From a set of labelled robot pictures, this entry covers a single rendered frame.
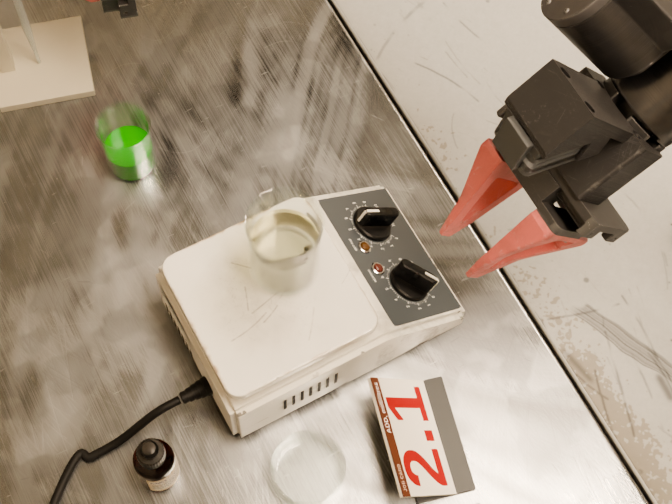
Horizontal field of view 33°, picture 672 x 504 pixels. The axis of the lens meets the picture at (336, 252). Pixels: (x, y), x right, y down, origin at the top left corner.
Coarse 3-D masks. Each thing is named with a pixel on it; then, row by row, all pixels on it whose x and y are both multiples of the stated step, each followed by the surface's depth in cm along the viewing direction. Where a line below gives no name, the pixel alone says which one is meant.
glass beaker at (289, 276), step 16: (272, 192) 76; (288, 192) 76; (304, 192) 76; (256, 208) 76; (272, 208) 78; (288, 208) 78; (304, 208) 78; (320, 208) 75; (320, 224) 76; (320, 240) 76; (256, 256) 74; (304, 256) 75; (320, 256) 79; (256, 272) 79; (272, 272) 76; (288, 272) 76; (304, 272) 77; (272, 288) 79; (288, 288) 79; (304, 288) 80
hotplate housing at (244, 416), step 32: (352, 192) 89; (160, 288) 84; (384, 320) 82; (448, 320) 86; (192, 352) 84; (352, 352) 81; (384, 352) 84; (192, 384) 83; (288, 384) 80; (320, 384) 82; (224, 416) 83; (256, 416) 81
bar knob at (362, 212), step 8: (360, 208) 87; (368, 208) 86; (376, 208) 86; (384, 208) 87; (392, 208) 87; (360, 216) 86; (368, 216) 85; (376, 216) 86; (384, 216) 86; (392, 216) 87; (360, 224) 86; (368, 224) 86; (376, 224) 87; (384, 224) 87; (360, 232) 86; (368, 232) 86; (376, 232) 87; (384, 232) 87; (376, 240) 86
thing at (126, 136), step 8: (120, 128) 93; (128, 128) 93; (136, 128) 93; (112, 136) 93; (120, 136) 93; (128, 136) 93; (136, 136) 93; (144, 136) 93; (112, 144) 92; (120, 144) 92; (128, 144) 92
